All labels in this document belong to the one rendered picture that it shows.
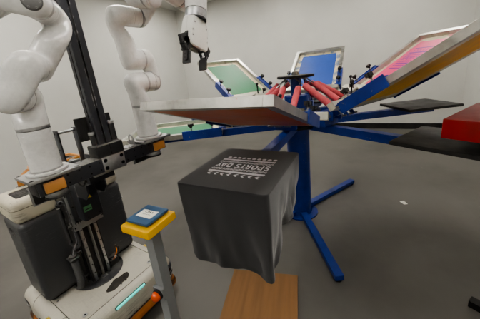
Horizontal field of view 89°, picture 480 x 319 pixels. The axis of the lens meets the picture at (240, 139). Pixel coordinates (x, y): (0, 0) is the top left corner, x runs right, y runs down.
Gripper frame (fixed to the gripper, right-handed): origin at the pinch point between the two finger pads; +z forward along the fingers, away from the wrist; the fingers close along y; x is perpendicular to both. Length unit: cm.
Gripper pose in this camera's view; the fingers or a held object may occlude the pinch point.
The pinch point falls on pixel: (195, 64)
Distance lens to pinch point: 89.9
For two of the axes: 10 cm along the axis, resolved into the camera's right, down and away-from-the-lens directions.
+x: 9.0, 0.2, -4.4
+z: -0.1, 10.0, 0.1
